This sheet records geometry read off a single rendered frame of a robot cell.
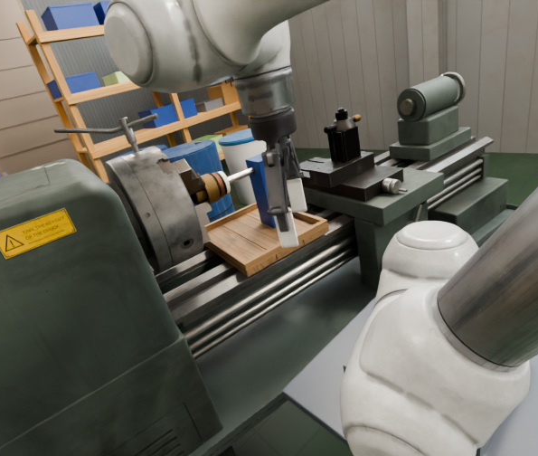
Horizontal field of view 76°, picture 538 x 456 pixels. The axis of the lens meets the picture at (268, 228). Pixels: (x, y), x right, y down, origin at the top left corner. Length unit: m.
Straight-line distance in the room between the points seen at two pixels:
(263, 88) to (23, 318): 0.55
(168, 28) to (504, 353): 0.43
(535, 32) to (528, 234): 3.82
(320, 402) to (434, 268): 0.37
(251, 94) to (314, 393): 0.58
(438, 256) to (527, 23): 3.68
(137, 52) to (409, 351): 0.40
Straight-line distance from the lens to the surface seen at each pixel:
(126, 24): 0.38
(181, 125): 5.14
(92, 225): 0.69
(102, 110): 8.41
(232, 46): 0.39
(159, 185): 0.84
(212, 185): 0.98
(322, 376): 0.81
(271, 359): 1.16
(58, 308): 0.74
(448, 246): 0.57
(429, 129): 1.58
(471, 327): 0.39
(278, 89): 0.54
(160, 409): 0.93
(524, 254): 0.35
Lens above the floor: 1.37
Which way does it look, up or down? 25 degrees down
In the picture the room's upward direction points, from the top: 14 degrees counter-clockwise
